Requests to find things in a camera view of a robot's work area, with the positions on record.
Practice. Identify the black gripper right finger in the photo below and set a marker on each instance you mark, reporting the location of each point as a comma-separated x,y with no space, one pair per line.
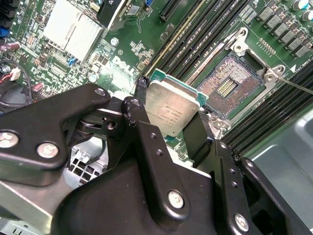
238,203

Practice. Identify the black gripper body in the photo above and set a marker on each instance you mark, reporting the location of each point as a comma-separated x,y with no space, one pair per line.
122,200

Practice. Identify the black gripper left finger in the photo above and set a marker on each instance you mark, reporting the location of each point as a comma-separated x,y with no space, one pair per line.
36,127

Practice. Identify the silver CPU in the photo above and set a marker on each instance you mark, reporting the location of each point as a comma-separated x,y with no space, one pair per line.
171,107

